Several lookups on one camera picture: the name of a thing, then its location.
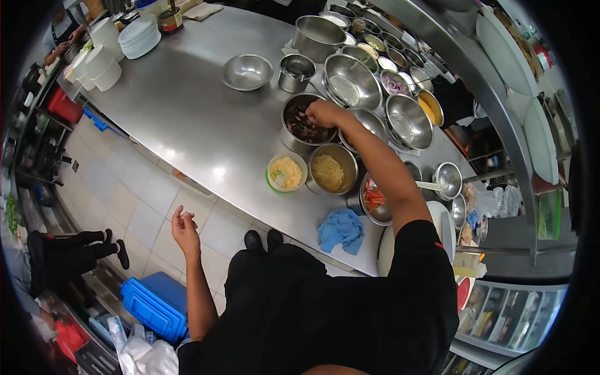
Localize person's right hand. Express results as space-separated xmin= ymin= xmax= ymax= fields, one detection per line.
xmin=306 ymin=99 xmax=348 ymax=130

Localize small steel pot with ladle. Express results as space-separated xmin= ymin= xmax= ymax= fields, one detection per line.
xmin=278 ymin=53 xmax=317 ymax=94

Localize row of small steel containers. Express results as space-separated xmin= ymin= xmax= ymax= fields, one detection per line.
xmin=319 ymin=4 xmax=439 ymax=93

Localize white plastic bags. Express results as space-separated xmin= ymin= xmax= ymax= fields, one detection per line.
xmin=107 ymin=316 xmax=180 ymax=375

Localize beige folded cloth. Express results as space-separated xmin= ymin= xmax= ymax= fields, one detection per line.
xmin=182 ymin=2 xmax=225 ymax=22

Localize green cutting board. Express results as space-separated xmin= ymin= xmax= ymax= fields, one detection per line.
xmin=537 ymin=189 xmax=562 ymax=241

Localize person's right fingers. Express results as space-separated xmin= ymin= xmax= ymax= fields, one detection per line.
xmin=306 ymin=106 xmax=329 ymax=129

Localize large steel bowl with strainer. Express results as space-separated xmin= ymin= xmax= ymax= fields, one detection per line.
xmin=322 ymin=53 xmax=383 ymax=111

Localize red plastic bin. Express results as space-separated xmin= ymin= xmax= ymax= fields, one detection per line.
xmin=46 ymin=86 xmax=84 ymax=125

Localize large white plate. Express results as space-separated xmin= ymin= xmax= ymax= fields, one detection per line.
xmin=377 ymin=200 xmax=458 ymax=278

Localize blue cloth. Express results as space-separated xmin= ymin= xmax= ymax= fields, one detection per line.
xmin=317 ymin=208 xmax=366 ymax=257

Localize steel shelf with white plates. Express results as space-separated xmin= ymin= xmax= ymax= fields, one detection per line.
xmin=375 ymin=0 xmax=578 ymax=263

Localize steel pot of pale shreds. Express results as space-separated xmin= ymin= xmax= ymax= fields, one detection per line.
xmin=306 ymin=143 xmax=360 ymax=197

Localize steel ladle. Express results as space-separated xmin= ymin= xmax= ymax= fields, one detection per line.
xmin=414 ymin=162 xmax=464 ymax=202

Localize person's left fingers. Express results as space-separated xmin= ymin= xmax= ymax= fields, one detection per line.
xmin=172 ymin=205 xmax=200 ymax=230

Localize person's legs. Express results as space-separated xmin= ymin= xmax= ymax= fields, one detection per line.
xmin=225 ymin=229 xmax=329 ymax=301

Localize dark glass jar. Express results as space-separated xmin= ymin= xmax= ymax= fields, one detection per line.
xmin=157 ymin=0 xmax=185 ymax=35

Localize blue plastic crate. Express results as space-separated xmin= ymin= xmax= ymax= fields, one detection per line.
xmin=120 ymin=271 xmax=190 ymax=346

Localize empty shallow steel bowl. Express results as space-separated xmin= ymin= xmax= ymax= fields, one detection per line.
xmin=222 ymin=54 xmax=274 ymax=92

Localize steel pot of dark mushrooms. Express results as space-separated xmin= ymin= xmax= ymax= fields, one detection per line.
xmin=280 ymin=93 xmax=340 ymax=156

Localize stack of white plates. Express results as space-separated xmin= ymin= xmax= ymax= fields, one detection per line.
xmin=117 ymin=13 xmax=162 ymax=61

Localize medium steel mixing bowl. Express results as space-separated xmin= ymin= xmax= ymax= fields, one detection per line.
xmin=338 ymin=106 xmax=389 ymax=153

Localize glass-front display fridge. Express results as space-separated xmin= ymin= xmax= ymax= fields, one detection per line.
xmin=449 ymin=277 xmax=571 ymax=371

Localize white green-rimmed bowl of food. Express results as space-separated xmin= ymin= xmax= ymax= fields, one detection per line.
xmin=266 ymin=151 xmax=309 ymax=194

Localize stacked steel mixing bowls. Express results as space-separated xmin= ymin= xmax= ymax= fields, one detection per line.
xmin=385 ymin=94 xmax=435 ymax=152

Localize steel bowl of carrot strips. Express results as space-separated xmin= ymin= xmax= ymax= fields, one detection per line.
xmin=358 ymin=172 xmax=395 ymax=227

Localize steel bowl of yellow sauce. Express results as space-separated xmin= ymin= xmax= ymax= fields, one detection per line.
xmin=416 ymin=89 xmax=445 ymax=128

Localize person's left hand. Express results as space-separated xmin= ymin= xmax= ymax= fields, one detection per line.
xmin=171 ymin=205 xmax=202 ymax=256

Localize person's body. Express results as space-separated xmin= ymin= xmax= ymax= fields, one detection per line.
xmin=177 ymin=219 xmax=460 ymax=375

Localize steel bowl of sliced onion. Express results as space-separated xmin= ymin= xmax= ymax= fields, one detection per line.
xmin=379 ymin=69 xmax=413 ymax=98

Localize large tall steel pot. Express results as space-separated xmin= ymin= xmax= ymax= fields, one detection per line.
xmin=292 ymin=15 xmax=348 ymax=64

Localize stacks of white bowls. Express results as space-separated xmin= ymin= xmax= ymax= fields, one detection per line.
xmin=63 ymin=17 xmax=126 ymax=93

